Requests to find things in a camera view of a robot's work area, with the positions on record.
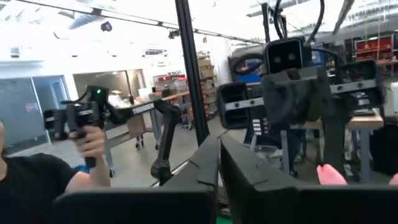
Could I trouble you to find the black box with white labels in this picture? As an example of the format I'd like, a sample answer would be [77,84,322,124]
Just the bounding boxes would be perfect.
[245,107,280,147]

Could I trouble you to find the wooden workbench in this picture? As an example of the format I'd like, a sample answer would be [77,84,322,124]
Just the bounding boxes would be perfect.
[295,108,385,183]

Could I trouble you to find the person's left forearm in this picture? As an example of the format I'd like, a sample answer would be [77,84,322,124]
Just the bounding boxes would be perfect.
[63,155,112,194]

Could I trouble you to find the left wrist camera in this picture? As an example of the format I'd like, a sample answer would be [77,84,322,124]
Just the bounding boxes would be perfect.
[264,37,307,75]

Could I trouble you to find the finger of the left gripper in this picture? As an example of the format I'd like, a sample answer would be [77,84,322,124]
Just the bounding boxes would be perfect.
[263,81,290,125]
[289,79,315,124]

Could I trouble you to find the wooden table on wheels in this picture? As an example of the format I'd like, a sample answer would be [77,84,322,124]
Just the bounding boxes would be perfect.
[102,90,191,150]

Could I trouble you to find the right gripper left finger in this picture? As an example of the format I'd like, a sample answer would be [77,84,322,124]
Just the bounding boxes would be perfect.
[52,135,221,224]

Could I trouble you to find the black aluminium table frame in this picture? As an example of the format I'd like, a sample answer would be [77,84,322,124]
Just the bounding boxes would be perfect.
[12,0,271,187]

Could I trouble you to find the person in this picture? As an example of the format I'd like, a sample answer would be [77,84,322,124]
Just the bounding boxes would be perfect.
[0,120,78,224]

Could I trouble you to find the person's left hand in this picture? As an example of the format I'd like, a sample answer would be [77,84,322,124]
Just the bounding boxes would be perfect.
[68,125,106,160]

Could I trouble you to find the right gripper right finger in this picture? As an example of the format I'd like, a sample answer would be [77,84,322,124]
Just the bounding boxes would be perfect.
[220,133,398,224]

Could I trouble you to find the cardboard boxes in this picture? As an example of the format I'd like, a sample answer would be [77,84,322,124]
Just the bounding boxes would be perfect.
[197,51,218,119]

